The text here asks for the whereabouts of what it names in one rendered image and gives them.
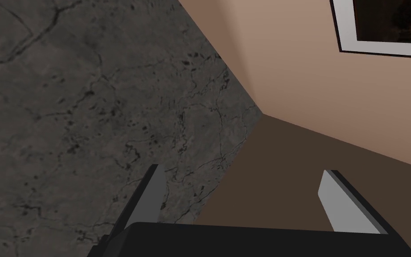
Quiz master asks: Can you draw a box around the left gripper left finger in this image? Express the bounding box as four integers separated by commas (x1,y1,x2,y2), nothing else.
112,164,166,239

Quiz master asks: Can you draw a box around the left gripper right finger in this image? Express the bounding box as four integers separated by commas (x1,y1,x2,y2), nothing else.
317,169,399,235

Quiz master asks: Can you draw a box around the framed dark picture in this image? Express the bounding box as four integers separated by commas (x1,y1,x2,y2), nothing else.
329,0,411,59

